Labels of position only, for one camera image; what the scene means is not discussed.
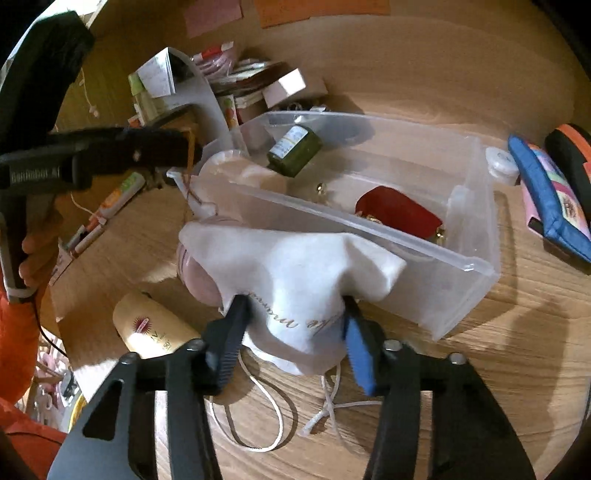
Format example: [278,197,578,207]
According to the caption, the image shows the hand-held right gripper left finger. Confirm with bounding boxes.
[46,294,254,480]

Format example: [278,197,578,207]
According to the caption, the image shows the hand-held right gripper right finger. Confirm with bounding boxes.
[343,294,537,480]

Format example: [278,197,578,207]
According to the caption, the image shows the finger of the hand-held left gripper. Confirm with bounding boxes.
[90,126,203,180]

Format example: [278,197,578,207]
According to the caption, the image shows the pink round jar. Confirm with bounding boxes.
[177,244,223,308]

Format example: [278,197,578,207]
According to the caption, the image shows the white drawstring pouch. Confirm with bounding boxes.
[178,217,408,453]

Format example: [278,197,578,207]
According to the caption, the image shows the cream plastic bottle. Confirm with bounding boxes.
[112,291,201,361]

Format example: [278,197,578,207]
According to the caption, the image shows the clear plastic storage bin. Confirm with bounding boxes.
[167,110,502,341]

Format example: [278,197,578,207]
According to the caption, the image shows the person's left forearm orange sleeve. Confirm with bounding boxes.
[0,277,70,469]

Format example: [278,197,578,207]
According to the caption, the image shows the wooden desktop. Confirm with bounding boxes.
[48,41,591,480]

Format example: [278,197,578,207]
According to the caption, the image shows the person's left hand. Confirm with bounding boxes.
[18,217,64,290]

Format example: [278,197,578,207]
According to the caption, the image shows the green and orange tube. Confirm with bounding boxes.
[98,172,147,219]

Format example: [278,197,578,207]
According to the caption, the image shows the tall light green tube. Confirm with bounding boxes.
[128,71,160,126]

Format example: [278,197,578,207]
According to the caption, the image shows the white printed paper sheets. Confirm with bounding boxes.
[136,50,177,99]

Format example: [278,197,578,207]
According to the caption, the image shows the fruit print box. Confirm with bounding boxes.
[219,95,239,131]

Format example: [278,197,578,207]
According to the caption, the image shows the white marker pen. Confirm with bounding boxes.
[65,217,110,254]

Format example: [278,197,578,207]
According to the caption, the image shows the pink and red packet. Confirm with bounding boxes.
[193,41,239,80]

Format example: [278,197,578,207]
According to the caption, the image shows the pile of small packets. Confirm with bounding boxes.
[217,59,289,125]

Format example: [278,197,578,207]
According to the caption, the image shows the dark green glass bottle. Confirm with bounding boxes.
[266,124,324,178]

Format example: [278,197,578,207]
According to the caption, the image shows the pink sticky note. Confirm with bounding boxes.
[184,0,244,38]

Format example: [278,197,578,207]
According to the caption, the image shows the red fabric pouch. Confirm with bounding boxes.
[355,185,446,241]

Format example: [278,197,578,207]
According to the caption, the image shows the small white box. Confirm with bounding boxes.
[262,68,328,109]

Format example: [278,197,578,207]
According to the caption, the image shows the pink printed cloth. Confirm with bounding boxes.
[21,346,88,416]

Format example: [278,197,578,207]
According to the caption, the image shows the orange sticky note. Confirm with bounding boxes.
[253,0,391,28]

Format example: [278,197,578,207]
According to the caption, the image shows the blue pencil case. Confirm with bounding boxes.
[508,134,591,264]

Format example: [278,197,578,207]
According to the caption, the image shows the black case with orange zipper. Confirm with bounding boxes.
[545,122,591,222]

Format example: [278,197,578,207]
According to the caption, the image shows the white hanging cord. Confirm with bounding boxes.
[78,69,101,117]

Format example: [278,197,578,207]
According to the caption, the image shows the black cable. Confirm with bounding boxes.
[32,299,68,358]

